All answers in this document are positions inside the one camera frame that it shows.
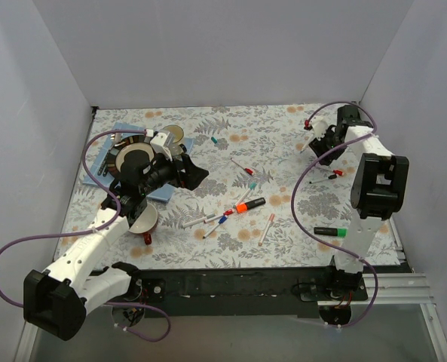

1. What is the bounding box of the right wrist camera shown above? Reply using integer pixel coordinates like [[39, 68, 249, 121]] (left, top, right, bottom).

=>
[[305, 118, 329, 140]]

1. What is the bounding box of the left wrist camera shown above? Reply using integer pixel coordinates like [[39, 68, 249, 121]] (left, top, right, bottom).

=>
[[150, 130, 173, 160]]

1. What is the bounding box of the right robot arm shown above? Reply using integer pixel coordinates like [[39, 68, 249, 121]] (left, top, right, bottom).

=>
[[305, 103, 409, 300]]

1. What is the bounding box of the teal capped white pen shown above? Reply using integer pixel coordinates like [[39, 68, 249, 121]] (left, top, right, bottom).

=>
[[237, 183, 256, 205]]

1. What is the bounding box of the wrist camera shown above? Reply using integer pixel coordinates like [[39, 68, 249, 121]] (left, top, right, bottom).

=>
[[150, 130, 173, 160], [305, 118, 329, 140]]

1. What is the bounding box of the cream enamel mug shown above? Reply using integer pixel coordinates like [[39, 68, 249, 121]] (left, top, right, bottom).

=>
[[162, 124, 186, 156]]

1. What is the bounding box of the blue capped white pen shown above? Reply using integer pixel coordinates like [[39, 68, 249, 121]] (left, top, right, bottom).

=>
[[203, 215, 228, 239]]

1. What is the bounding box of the red cup with white inside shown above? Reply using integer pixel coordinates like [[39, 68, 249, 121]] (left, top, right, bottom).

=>
[[129, 204, 158, 246]]

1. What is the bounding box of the orange capped black highlighter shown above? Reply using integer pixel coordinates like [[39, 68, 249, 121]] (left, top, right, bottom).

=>
[[236, 198, 266, 213]]

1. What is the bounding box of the steel spoon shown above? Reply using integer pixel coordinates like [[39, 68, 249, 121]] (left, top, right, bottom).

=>
[[97, 133, 122, 176]]

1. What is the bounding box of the aluminium frame rail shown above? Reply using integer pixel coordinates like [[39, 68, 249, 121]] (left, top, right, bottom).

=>
[[17, 270, 447, 361]]

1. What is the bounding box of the blue tiled placemat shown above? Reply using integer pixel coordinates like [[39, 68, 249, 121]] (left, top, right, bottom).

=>
[[81, 122, 195, 204]]

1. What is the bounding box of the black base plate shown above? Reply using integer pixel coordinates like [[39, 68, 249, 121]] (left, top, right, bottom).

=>
[[113, 267, 368, 318]]

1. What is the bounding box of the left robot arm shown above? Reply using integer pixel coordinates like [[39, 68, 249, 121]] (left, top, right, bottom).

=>
[[23, 151, 209, 341]]

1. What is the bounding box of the black rimmed dinner plate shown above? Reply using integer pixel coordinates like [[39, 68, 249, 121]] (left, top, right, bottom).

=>
[[106, 134, 155, 178]]

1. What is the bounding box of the green capped black highlighter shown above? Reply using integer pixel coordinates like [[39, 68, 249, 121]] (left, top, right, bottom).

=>
[[314, 227, 347, 238]]

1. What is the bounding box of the pink capped white pen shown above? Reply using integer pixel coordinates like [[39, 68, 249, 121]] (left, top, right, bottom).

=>
[[258, 213, 275, 247]]

